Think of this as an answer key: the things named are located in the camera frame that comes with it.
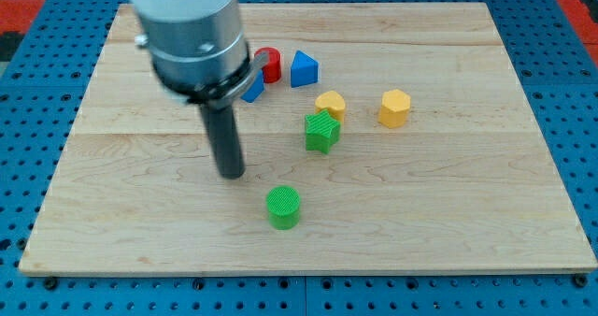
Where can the green cylinder block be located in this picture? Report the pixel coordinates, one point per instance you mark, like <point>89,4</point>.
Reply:
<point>283,205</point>

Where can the blue triangle block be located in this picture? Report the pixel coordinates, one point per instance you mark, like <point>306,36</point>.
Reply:
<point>304,70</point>

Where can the yellow hexagon block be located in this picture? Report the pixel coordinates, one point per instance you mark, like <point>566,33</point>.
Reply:
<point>394,108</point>

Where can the blue cube block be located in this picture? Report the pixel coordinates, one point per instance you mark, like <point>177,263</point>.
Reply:
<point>255,90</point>

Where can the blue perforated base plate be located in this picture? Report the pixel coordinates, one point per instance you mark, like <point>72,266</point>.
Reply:
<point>47,77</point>

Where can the red cylinder block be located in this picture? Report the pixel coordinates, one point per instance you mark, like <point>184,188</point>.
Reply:
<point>272,71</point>

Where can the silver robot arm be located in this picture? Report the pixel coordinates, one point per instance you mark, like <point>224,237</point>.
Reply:
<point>198,50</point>

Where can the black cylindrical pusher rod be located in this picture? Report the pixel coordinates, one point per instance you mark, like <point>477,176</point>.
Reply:
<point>224,140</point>

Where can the green star block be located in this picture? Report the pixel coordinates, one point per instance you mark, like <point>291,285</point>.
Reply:
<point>322,131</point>

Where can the wooden board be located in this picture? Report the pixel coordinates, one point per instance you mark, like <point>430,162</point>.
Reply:
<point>466,186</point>

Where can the yellow heart block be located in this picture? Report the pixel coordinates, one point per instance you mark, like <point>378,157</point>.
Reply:
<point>334,103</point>

